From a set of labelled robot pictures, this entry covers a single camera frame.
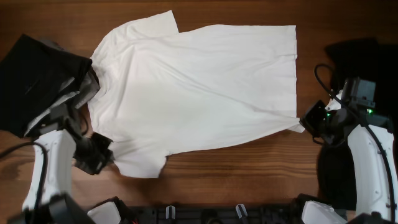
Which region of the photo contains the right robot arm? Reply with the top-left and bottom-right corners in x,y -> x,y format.
300,78 -> 397,223

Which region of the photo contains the left black cable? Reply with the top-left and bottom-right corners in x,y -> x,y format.
0,141 -> 49,224

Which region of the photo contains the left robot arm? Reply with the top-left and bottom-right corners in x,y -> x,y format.
8,104 -> 114,224

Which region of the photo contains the white t-shirt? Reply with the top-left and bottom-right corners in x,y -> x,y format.
88,11 -> 303,178

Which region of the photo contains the black garment on right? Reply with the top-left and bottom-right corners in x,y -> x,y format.
316,37 -> 398,212

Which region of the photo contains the black folded garment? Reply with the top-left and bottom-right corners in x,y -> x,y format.
1,34 -> 92,138

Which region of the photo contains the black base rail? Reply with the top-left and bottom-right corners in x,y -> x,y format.
86,195 -> 348,224

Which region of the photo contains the grey folded garment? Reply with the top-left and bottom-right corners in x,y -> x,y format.
23,37 -> 101,138

